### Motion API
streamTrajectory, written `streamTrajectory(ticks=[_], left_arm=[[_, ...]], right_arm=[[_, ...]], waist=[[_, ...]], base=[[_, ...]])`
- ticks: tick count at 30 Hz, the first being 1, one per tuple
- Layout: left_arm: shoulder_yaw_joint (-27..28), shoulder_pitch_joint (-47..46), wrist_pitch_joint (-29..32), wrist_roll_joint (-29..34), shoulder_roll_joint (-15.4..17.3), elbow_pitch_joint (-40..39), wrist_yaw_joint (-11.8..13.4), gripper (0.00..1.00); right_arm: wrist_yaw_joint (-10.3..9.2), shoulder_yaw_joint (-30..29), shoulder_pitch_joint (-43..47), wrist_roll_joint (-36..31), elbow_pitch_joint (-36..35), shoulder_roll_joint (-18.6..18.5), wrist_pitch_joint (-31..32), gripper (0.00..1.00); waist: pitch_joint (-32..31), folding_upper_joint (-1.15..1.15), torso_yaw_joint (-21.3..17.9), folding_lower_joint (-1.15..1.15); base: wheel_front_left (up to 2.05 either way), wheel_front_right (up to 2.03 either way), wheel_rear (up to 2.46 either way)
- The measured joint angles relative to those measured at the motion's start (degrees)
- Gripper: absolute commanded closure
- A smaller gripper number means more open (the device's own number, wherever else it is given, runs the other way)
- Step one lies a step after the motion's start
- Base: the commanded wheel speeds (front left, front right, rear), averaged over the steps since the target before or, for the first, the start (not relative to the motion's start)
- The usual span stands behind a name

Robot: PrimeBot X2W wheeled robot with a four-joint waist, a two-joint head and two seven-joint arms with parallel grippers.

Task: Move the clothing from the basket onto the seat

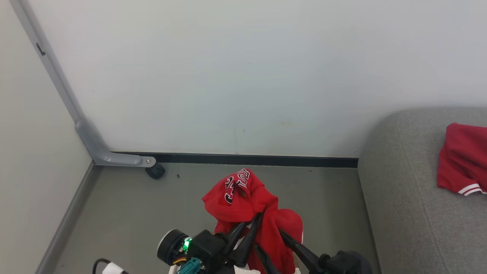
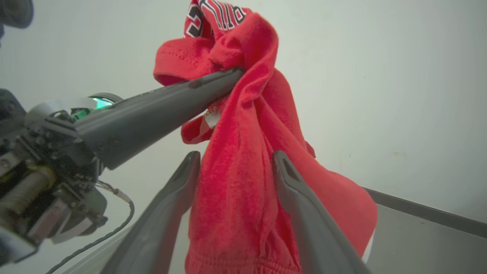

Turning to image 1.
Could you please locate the black caster wheel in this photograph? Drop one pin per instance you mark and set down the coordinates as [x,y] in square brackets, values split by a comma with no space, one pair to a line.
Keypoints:
[155,171]

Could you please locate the white perforated laundry basket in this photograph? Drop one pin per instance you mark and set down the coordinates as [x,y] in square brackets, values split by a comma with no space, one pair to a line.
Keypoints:
[247,271]

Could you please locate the small black frame clip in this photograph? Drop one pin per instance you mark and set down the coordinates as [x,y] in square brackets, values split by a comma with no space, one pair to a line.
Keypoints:
[40,50]

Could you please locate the black baseboard strip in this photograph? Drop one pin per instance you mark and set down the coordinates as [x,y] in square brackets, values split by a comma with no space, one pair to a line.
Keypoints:
[258,160]

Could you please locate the red basketball jersey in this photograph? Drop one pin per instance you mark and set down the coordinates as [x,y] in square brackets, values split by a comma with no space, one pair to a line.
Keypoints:
[243,201]

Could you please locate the grey metal partition frame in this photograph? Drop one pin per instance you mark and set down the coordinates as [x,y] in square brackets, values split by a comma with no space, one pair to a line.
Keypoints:
[93,144]

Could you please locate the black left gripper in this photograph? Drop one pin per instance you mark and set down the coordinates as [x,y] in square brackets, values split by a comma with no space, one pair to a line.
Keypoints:
[205,249]

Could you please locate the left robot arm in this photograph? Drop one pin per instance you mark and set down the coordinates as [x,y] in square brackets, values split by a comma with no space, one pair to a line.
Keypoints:
[171,246]

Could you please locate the grey fabric sofa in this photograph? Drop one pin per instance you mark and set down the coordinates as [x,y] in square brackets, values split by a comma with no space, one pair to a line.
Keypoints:
[411,213]

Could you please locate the grey partition bottom rail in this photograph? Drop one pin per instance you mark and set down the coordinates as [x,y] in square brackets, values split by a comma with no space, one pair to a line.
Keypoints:
[64,224]

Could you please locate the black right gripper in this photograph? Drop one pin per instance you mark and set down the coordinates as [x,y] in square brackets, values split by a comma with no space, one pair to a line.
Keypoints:
[346,264]

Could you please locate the red jersey with lettering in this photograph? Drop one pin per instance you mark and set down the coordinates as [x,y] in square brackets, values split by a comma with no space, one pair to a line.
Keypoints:
[462,156]

